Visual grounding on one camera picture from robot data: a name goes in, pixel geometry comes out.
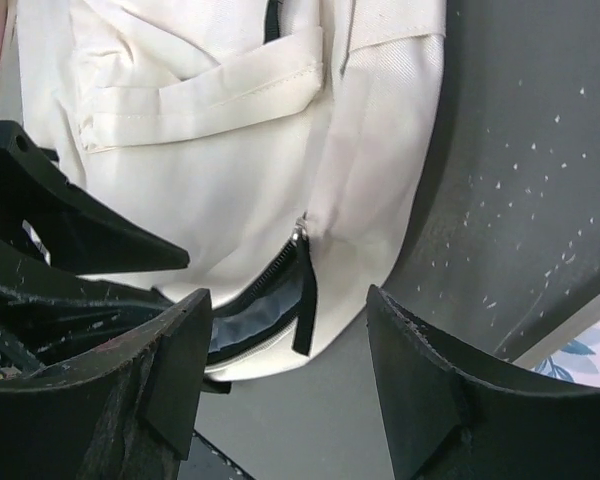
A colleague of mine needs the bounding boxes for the floral pink white book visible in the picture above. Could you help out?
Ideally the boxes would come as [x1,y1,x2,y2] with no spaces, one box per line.
[514,294,600,388]

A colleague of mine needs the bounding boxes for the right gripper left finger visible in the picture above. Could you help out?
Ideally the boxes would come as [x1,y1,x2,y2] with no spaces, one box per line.
[0,289,213,479]

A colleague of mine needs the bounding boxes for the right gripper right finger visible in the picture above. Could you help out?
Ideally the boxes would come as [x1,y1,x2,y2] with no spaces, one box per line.
[367,286,600,479]

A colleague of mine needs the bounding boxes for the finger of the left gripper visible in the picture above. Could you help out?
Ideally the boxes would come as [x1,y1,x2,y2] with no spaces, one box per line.
[0,238,171,379]
[0,121,189,275]

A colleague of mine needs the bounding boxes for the cream canvas student backpack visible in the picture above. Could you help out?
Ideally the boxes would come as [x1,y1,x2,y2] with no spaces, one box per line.
[15,1,446,390]

